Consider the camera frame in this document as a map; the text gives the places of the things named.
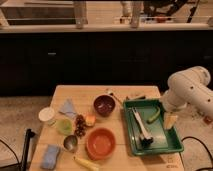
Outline dark maroon bowl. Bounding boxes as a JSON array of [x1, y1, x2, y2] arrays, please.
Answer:
[[93, 95, 115, 117]]

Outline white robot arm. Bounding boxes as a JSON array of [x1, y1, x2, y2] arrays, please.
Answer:
[[159, 66, 213, 119]]

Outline wooden spoon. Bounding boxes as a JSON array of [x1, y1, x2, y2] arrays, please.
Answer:
[[107, 89, 122, 105]]

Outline orange peach fruit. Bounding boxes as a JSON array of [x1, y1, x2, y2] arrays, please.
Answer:
[[85, 115, 96, 127]]

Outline brown grape bunch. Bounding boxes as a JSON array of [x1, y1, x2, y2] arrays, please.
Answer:
[[74, 115, 86, 137]]

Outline blue folded cloth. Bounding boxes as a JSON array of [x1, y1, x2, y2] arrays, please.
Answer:
[[59, 99, 77, 118]]

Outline green plastic tray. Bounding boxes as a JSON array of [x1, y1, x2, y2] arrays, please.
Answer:
[[123, 99, 184, 156]]

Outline orange bowl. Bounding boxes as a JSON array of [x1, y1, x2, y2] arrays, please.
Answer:
[[86, 128, 116, 160]]

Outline green pepper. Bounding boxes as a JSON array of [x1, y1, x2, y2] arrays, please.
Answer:
[[147, 107, 160, 124]]

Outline light green small cup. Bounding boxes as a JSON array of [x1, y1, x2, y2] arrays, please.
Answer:
[[56, 119, 72, 135]]

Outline metal kitchen tongs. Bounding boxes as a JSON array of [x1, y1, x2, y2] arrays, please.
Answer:
[[132, 107, 153, 145]]

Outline white lidded cup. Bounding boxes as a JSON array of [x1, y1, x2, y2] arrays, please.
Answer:
[[38, 107, 55, 125]]

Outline small metal cup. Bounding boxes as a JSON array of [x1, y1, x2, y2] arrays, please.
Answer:
[[63, 135, 78, 153]]

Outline yellow cheese wedge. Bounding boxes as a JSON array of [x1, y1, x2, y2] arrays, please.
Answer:
[[163, 113, 178, 130]]

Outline blue sponge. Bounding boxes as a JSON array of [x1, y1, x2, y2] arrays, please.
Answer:
[[40, 145, 60, 170]]

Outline black chair frame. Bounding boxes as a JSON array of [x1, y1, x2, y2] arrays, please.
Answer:
[[0, 129, 35, 171]]

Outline black cable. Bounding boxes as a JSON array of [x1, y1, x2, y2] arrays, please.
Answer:
[[181, 135, 213, 171]]

